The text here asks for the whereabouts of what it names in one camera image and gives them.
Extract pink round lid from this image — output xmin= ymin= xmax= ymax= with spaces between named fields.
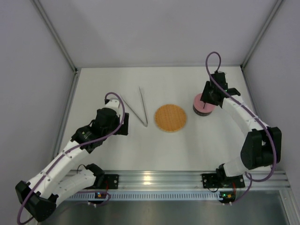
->
xmin=193 ymin=93 xmax=215 ymax=111

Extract steel serving tongs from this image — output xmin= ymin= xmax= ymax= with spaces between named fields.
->
xmin=120 ymin=86 xmax=149 ymax=128

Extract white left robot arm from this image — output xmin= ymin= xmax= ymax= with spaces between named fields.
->
xmin=15 ymin=107 xmax=129 ymax=222

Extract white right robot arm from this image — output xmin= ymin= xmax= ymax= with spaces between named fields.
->
xmin=200 ymin=71 xmax=282 ymax=185

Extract round woven bamboo basket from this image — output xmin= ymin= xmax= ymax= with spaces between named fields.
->
xmin=154 ymin=104 xmax=187 ymax=133

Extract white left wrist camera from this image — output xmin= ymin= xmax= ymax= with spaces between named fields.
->
xmin=105 ymin=99 xmax=120 ymax=111

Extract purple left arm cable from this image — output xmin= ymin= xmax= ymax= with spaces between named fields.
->
xmin=17 ymin=91 xmax=126 ymax=224

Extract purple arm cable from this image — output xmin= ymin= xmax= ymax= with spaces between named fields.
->
xmin=17 ymin=91 xmax=126 ymax=224
xmin=205 ymin=52 xmax=276 ymax=204

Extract slotted grey cable duct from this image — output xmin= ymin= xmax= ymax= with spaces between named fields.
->
xmin=67 ymin=191 xmax=222 ymax=201

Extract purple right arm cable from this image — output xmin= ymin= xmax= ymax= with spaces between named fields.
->
xmin=205 ymin=52 xmax=276 ymax=204

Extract aluminium mounting rail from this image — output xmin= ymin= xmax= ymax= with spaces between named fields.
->
xmin=105 ymin=171 xmax=291 ymax=190

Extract right aluminium frame post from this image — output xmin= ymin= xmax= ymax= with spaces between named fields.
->
xmin=240 ymin=0 xmax=285 ymax=71

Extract aluminium frame post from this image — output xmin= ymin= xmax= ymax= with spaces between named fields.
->
xmin=240 ymin=0 xmax=285 ymax=71
xmin=31 ymin=0 xmax=79 ymax=72

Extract left aluminium frame post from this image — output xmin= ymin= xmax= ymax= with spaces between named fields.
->
xmin=31 ymin=0 xmax=79 ymax=72

